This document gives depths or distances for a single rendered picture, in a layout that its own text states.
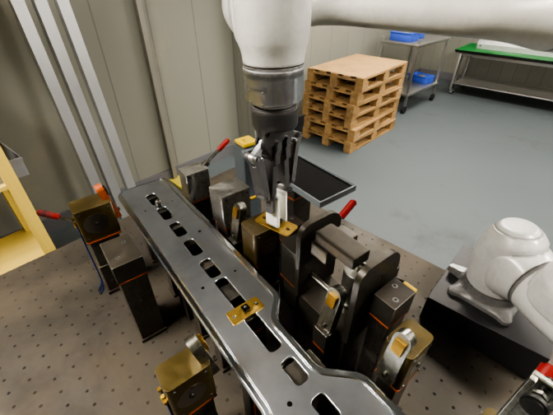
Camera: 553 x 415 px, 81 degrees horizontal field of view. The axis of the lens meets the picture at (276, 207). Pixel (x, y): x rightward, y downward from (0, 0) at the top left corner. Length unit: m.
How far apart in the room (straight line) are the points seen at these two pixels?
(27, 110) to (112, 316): 1.80
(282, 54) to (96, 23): 2.41
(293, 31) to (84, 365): 1.05
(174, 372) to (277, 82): 0.53
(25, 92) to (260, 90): 2.34
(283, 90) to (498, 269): 0.79
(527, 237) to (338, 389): 0.63
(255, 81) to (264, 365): 0.53
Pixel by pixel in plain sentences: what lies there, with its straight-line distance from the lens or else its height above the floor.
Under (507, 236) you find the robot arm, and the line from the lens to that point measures 1.05.
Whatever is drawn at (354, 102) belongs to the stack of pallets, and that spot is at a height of 0.56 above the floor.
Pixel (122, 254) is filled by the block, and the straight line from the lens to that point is 0.96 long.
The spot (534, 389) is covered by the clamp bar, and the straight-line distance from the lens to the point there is 0.57.
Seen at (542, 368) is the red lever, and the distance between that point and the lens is 0.69.
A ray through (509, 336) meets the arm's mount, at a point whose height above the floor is 0.81.
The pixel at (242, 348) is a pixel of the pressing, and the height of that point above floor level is 1.00.
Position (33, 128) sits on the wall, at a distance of 2.78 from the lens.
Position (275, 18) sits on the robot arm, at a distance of 0.46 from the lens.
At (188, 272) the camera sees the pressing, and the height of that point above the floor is 1.00.
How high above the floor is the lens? 1.63
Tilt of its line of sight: 36 degrees down
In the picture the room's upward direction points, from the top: straight up
